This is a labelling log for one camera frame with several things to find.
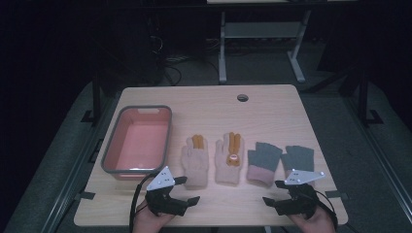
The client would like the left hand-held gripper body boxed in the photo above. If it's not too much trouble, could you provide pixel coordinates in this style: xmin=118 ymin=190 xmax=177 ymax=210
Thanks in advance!
xmin=144 ymin=166 xmax=189 ymax=217

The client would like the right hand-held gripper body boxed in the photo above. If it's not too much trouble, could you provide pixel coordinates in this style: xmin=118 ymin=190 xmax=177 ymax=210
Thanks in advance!
xmin=275 ymin=168 xmax=326 ymax=219

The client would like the grey fingerless glove pink cuff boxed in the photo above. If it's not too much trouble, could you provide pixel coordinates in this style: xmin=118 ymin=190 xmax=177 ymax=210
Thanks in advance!
xmin=246 ymin=141 xmax=284 ymax=187
xmin=280 ymin=145 xmax=316 ymax=183

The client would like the beige glove with orange fingers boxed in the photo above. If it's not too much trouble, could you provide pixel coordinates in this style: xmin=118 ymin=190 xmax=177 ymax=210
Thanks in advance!
xmin=180 ymin=134 xmax=210 ymax=189

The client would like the beige glove with bear print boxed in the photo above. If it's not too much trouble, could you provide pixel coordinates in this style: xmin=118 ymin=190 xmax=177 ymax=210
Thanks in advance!
xmin=214 ymin=131 xmax=245 ymax=185

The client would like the pink basin with grey rim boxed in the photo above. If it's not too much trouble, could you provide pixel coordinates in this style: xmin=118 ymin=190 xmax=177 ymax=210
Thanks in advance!
xmin=100 ymin=105 xmax=173 ymax=182

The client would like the person's left hand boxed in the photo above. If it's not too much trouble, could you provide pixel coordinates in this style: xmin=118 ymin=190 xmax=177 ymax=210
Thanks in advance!
xmin=132 ymin=199 xmax=176 ymax=233

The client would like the person's right hand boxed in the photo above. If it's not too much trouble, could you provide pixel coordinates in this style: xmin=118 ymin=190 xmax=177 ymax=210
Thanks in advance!
xmin=288 ymin=205 xmax=336 ymax=233

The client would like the black metal stand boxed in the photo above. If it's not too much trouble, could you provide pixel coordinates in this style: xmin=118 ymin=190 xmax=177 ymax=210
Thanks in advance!
xmin=81 ymin=69 xmax=102 ymax=124
xmin=357 ymin=66 xmax=385 ymax=128

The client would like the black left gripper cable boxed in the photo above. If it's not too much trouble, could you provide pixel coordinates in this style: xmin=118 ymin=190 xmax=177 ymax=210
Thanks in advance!
xmin=128 ymin=173 xmax=160 ymax=233

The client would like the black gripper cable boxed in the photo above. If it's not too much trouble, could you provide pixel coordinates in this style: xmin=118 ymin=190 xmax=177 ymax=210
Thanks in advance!
xmin=128 ymin=173 xmax=160 ymax=233
xmin=314 ymin=189 xmax=340 ymax=231

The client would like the grey table edge bracket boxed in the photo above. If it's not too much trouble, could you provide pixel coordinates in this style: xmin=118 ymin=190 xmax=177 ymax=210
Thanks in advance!
xmin=74 ymin=191 xmax=97 ymax=201
xmin=325 ymin=190 xmax=350 ymax=200

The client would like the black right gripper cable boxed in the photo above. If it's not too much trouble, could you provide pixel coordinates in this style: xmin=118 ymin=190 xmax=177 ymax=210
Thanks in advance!
xmin=314 ymin=189 xmax=340 ymax=231

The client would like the bundle of floor cables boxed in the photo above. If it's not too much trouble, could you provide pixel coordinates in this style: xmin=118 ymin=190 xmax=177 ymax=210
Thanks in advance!
xmin=161 ymin=38 xmax=224 ymax=85

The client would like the white metal frame desk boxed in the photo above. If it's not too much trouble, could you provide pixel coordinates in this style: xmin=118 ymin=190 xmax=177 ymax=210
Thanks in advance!
xmin=207 ymin=0 xmax=358 ymax=84

